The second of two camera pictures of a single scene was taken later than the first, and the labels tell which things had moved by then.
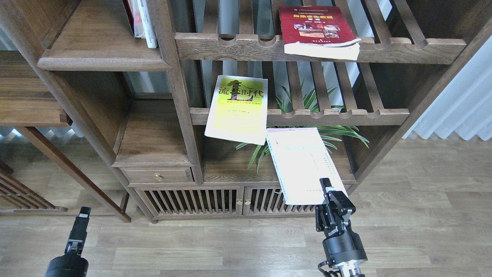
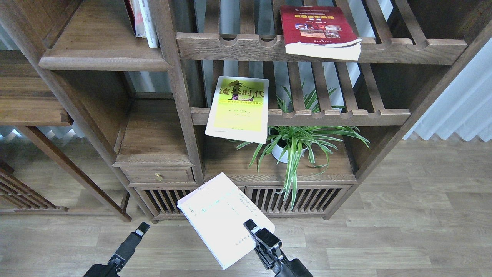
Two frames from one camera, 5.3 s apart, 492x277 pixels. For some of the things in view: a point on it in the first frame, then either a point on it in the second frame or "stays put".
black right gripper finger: [344, 206] -> [264, 237]
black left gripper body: [71, 264] -> [116, 263]
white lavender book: [301, 159] -> [216, 212]
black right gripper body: [344, 246] -> [293, 267]
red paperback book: [319, 31] stays put
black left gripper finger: [77, 238] -> [127, 247]
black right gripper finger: [324, 218] -> [271, 259]
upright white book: [143, 26] stays put
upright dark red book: [129, 14] stays put
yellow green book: [238, 109] stays put
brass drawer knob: [158, 177] stays put
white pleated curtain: [465, 107] stays put
